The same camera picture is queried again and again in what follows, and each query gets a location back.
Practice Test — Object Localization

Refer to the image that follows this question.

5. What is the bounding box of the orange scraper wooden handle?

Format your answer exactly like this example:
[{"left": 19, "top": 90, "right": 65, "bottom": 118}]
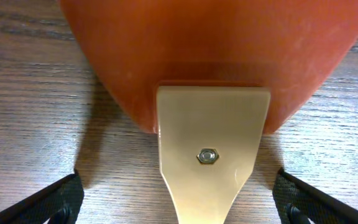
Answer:
[{"left": 59, "top": 0, "right": 358, "bottom": 223}]

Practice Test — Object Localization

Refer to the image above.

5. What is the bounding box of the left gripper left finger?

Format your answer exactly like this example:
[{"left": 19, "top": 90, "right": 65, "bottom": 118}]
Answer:
[{"left": 0, "top": 170, "right": 85, "bottom": 224}]

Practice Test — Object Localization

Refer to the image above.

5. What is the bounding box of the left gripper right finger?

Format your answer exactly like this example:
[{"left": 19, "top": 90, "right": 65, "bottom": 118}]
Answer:
[{"left": 272, "top": 169, "right": 358, "bottom": 224}]

